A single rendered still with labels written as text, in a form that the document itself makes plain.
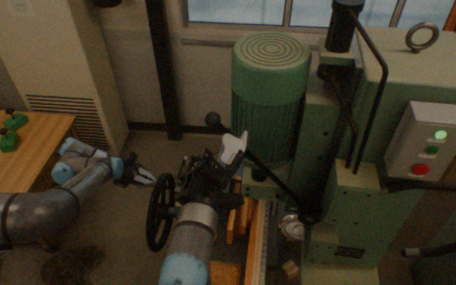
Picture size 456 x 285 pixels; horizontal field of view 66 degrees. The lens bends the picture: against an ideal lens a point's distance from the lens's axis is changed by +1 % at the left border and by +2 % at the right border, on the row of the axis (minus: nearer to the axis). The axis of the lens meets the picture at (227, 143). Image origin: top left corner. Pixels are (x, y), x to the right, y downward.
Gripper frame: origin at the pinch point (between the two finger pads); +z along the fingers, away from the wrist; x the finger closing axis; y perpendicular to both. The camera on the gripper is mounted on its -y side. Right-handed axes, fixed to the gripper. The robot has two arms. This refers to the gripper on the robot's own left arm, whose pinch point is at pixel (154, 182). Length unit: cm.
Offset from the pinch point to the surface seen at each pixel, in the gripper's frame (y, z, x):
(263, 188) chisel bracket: -40.7, 24.7, 14.8
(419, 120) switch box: -90, 26, 28
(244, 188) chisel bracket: -36.6, 20.5, 14.8
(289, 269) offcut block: -27, 45, 28
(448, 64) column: -97, 30, 15
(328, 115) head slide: -75, 19, 18
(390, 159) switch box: -78, 32, 26
